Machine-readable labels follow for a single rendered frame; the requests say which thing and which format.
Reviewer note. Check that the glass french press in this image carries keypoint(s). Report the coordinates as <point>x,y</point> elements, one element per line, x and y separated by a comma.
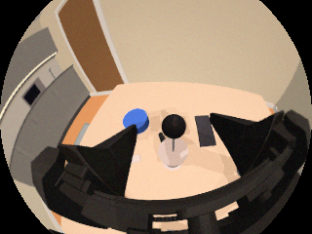
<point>173,151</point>

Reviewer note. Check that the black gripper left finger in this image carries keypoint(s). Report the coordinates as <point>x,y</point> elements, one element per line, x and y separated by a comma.
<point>109,160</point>

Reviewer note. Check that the black flat rectangular slab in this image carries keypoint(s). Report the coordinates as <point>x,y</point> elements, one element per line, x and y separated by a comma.
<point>205,131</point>

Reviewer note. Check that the blue short cylinder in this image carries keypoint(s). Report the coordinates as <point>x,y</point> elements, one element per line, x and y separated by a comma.
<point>136,117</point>

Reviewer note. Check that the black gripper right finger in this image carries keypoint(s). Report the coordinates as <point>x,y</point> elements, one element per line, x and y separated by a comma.
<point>244,139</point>

